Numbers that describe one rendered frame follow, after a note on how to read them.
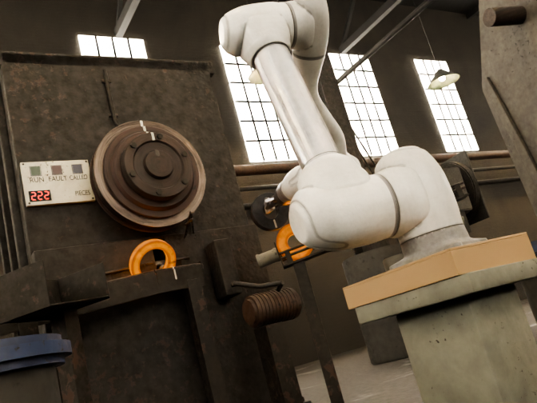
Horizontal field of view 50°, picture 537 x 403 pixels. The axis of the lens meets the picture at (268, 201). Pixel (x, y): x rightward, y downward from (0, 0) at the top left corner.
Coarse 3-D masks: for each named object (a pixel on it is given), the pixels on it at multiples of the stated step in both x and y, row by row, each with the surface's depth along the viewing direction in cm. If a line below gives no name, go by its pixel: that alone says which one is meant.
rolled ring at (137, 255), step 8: (152, 240) 218; (160, 240) 220; (136, 248) 216; (144, 248) 216; (152, 248) 217; (160, 248) 219; (168, 248) 221; (136, 256) 214; (168, 256) 222; (136, 264) 215; (168, 264) 224; (136, 272) 216
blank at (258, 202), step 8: (256, 200) 225; (264, 200) 226; (256, 208) 224; (280, 208) 227; (256, 216) 223; (264, 216) 224; (280, 216) 226; (256, 224) 225; (264, 224) 223; (272, 224) 224; (280, 224) 225
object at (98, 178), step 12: (120, 132) 233; (108, 144) 228; (96, 156) 224; (96, 168) 222; (96, 180) 221; (204, 180) 244; (108, 192) 221; (204, 192) 242; (108, 204) 220; (120, 204) 222; (192, 204) 237; (120, 216) 224; (132, 216) 223; (180, 216) 233; (144, 228) 230; (156, 228) 231
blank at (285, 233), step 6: (282, 228) 236; (288, 228) 236; (282, 234) 235; (288, 234) 235; (276, 240) 235; (282, 240) 235; (282, 246) 234; (288, 246) 234; (306, 246) 233; (306, 252) 233; (294, 258) 232
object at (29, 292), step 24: (0, 288) 170; (24, 288) 166; (48, 288) 190; (72, 288) 192; (96, 288) 188; (0, 312) 168; (24, 312) 165; (48, 312) 176; (72, 312) 178; (72, 336) 174; (72, 360) 171; (72, 384) 170
